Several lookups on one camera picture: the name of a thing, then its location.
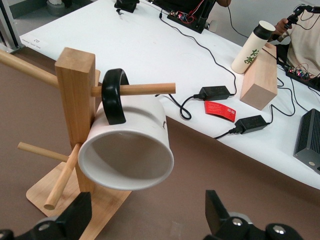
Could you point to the black power adapter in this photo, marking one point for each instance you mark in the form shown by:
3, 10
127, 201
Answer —
251, 123
215, 92

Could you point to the black circuit board coloured leds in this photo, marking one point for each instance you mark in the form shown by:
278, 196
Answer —
300, 74

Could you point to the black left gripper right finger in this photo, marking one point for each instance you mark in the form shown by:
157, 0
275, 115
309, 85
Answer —
215, 215

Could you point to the wooden mug rack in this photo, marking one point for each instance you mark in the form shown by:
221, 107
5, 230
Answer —
75, 87

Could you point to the person in beige shirt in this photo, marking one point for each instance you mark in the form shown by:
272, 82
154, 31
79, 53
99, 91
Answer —
305, 37

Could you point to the black finned metal box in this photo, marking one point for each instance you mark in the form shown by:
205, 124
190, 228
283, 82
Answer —
308, 135

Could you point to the red card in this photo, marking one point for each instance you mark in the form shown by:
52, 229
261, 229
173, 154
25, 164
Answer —
217, 108

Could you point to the black device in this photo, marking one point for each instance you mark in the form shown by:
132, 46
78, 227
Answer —
125, 5

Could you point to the black handheld controller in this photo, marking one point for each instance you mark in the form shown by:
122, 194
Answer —
291, 18

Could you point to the grey round base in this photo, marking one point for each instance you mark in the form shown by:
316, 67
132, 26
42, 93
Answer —
55, 10

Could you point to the light wooden block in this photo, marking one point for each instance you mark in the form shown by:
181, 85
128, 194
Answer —
260, 77

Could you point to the aluminium frame post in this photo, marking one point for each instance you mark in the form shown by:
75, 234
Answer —
7, 25

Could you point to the white covered table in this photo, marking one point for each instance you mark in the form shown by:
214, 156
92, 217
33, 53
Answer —
125, 50

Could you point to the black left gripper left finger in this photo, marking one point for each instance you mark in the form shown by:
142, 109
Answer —
75, 215

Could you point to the white thermos green characters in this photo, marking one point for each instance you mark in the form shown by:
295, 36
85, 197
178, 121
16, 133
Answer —
246, 55

